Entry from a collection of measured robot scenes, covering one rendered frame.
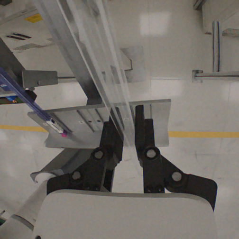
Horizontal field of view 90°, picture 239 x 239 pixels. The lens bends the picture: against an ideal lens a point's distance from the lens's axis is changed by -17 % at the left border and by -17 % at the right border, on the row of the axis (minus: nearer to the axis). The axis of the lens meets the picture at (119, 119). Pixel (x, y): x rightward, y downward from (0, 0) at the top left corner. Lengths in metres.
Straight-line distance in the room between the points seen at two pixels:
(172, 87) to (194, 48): 0.32
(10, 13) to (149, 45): 0.83
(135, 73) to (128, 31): 0.31
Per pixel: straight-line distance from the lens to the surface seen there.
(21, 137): 1.76
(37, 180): 0.65
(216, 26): 0.87
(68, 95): 1.23
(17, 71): 0.48
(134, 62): 1.06
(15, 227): 0.49
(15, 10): 0.73
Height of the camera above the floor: 1.06
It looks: 71 degrees down
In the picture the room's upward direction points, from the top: 147 degrees counter-clockwise
